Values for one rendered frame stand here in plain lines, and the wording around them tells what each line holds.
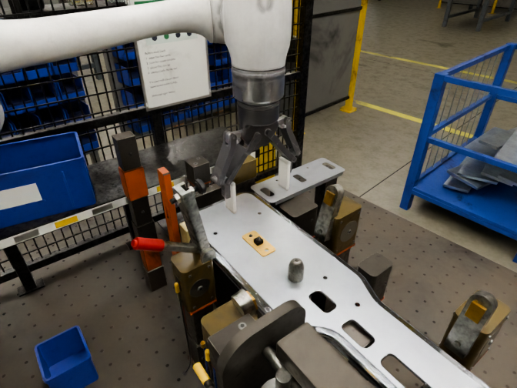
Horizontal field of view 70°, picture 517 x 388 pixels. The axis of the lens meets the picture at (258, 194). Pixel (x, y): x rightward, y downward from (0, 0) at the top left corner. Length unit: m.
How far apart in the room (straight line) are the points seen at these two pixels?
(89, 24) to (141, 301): 0.77
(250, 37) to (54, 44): 0.28
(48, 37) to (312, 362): 0.55
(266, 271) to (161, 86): 0.66
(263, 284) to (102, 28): 0.53
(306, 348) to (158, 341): 0.67
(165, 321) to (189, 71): 0.74
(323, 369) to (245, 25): 0.46
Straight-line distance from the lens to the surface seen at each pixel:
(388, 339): 0.72
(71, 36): 0.65
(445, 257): 1.39
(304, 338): 0.46
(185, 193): 0.63
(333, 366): 0.44
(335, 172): 1.12
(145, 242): 0.66
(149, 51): 1.15
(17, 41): 0.64
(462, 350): 0.75
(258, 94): 0.62
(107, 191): 1.03
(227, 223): 0.90
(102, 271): 1.29
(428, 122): 2.51
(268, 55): 0.60
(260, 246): 0.83
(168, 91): 1.19
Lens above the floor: 1.56
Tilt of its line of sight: 34 degrees down
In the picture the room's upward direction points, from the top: straight up
